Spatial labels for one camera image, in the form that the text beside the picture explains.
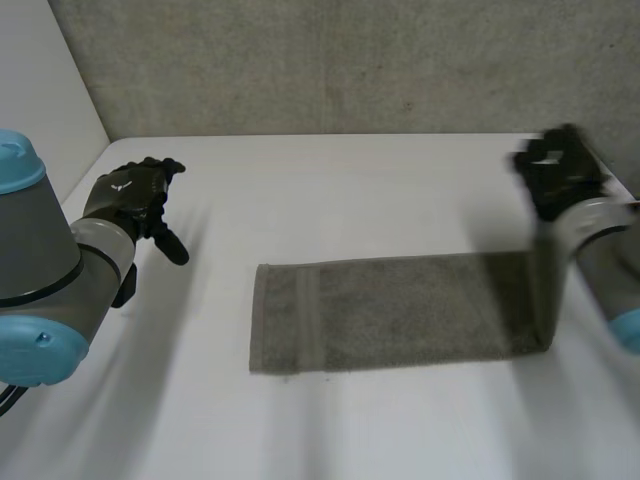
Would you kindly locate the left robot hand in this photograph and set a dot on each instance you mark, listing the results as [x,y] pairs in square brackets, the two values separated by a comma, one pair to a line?
[132,187]

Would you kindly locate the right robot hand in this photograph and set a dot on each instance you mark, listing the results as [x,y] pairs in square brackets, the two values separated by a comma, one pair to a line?
[560,170]

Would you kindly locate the grey towel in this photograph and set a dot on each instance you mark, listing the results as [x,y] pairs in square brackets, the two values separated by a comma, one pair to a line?
[380,315]

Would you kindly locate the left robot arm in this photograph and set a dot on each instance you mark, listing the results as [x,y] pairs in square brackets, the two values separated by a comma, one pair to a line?
[45,280]

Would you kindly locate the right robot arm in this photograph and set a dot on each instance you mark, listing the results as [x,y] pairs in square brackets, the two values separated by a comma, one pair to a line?
[610,260]

